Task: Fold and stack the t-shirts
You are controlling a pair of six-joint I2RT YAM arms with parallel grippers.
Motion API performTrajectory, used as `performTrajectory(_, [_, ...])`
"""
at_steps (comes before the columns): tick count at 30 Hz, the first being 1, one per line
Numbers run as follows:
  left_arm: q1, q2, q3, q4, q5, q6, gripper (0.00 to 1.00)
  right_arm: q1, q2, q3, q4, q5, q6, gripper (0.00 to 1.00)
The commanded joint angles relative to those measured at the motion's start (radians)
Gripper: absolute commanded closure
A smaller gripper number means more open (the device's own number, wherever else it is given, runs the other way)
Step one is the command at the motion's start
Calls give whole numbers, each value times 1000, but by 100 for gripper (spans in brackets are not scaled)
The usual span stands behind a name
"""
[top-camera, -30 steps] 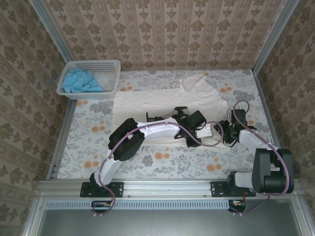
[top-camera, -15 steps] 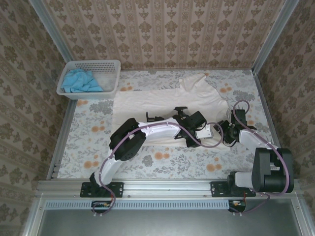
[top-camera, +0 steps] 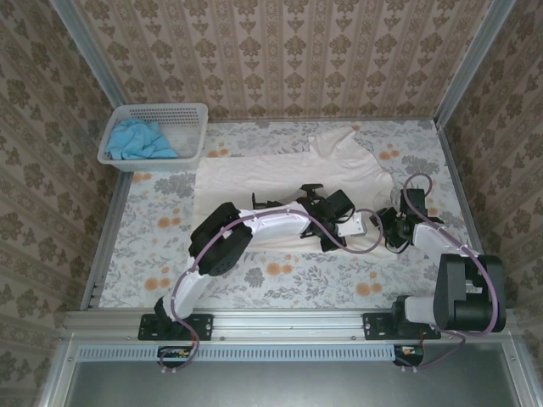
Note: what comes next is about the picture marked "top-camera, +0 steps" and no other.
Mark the cream printed t-shirt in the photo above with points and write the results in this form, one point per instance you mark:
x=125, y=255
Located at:
x=237, y=178

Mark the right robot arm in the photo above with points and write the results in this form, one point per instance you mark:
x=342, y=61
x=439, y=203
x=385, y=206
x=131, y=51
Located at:
x=449, y=288

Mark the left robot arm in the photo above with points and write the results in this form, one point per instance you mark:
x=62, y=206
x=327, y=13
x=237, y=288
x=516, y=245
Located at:
x=271, y=222

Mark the floral tablecloth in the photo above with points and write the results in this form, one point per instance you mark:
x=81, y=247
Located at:
x=297, y=280

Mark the black connector board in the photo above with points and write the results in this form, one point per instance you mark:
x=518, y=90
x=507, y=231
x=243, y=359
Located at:
x=409, y=351
x=169, y=354

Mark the grey metal panel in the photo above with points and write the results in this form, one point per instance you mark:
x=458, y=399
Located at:
x=275, y=386

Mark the white perforated plastic basket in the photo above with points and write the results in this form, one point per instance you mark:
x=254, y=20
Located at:
x=191, y=114

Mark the blue t-shirt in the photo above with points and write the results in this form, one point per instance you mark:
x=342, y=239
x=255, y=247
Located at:
x=136, y=140

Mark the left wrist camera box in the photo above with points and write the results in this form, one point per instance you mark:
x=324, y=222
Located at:
x=339, y=205

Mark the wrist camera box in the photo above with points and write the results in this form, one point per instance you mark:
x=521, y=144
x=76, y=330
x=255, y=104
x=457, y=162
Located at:
x=413, y=199
x=339, y=205

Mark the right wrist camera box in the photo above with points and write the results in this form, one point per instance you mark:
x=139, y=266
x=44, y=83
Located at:
x=413, y=199

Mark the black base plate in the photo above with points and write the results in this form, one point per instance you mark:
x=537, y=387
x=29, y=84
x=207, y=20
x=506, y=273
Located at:
x=373, y=326
x=203, y=326

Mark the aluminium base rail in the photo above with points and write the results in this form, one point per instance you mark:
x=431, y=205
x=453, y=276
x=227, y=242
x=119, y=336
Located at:
x=288, y=326

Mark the aluminium corner post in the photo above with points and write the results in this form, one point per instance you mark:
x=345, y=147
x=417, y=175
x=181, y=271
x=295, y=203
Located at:
x=471, y=59
x=85, y=46

